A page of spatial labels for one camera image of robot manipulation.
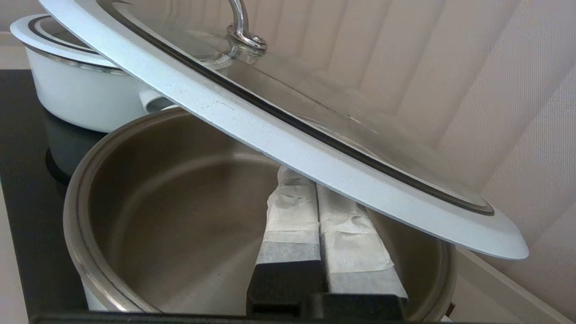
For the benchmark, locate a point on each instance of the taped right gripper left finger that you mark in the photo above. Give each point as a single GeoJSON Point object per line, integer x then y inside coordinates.
{"type": "Point", "coordinates": [290, 225]}

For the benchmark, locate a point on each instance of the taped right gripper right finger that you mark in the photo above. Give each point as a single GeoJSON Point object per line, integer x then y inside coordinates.
{"type": "Point", "coordinates": [355, 252]}

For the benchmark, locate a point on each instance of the glass lid white rim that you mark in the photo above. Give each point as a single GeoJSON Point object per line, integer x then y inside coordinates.
{"type": "Point", "coordinates": [49, 40]}
{"type": "Point", "coordinates": [292, 144]}

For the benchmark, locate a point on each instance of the small white pot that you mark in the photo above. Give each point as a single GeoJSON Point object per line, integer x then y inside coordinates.
{"type": "Point", "coordinates": [180, 202]}

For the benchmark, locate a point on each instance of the large white pot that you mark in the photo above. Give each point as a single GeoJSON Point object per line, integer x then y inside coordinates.
{"type": "Point", "coordinates": [81, 99]}

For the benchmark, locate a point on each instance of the black glass cooktop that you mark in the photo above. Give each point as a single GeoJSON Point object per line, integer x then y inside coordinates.
{"type": "Point", "coordinates": [27, 189]}

